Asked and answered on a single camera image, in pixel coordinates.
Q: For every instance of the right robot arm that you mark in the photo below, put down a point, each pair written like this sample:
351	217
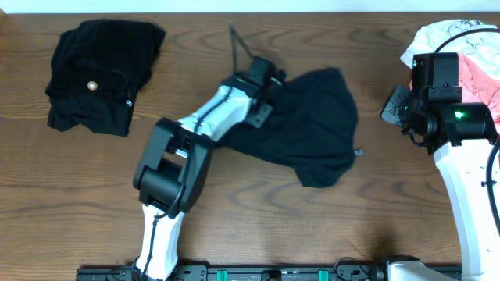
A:
462	139

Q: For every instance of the coral pink t-shirt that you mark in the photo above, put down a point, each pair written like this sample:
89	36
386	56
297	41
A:
479	81

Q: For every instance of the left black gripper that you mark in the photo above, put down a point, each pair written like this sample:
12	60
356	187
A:
264	114

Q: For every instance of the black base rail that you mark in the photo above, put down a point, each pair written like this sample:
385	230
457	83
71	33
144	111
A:
343	269

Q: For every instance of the black t-shirt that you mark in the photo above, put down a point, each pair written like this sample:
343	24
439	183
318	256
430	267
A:
310	129

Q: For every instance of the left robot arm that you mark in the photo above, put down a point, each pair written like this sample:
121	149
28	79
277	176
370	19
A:
172	171

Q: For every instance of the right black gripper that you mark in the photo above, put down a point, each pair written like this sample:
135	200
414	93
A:
391	111

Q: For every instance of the white printed t-shirt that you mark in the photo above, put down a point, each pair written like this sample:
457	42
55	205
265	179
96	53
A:
478	41

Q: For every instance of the folded black pants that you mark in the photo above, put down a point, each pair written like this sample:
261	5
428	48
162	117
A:
97	71

